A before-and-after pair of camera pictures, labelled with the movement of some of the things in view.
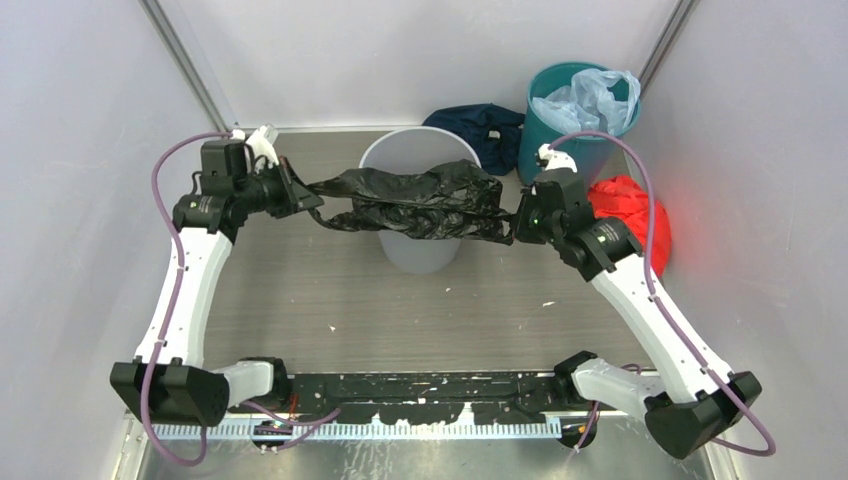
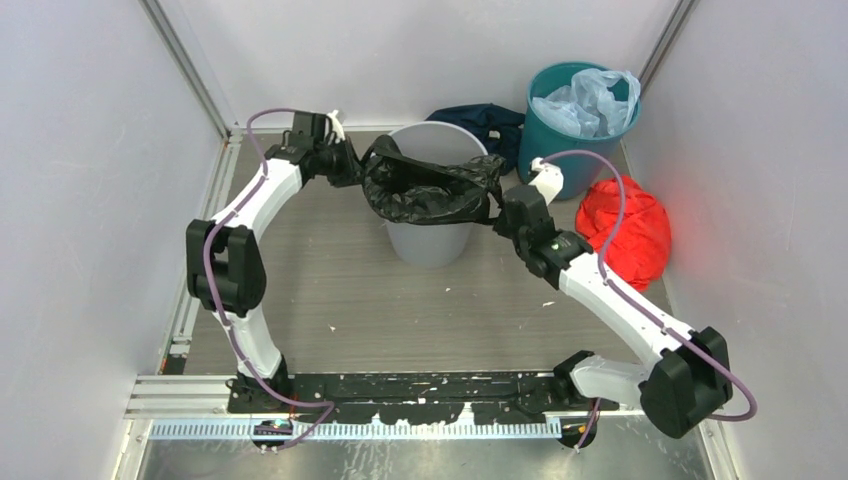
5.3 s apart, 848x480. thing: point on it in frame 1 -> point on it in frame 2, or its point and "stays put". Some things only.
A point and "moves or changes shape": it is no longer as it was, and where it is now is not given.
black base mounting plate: [424, 397] stays put
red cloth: [622, 198] stays put
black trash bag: [452, 200] moves or changes shape
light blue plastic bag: [587, 105] stays put
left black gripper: [296, 197] -> [353, 171]
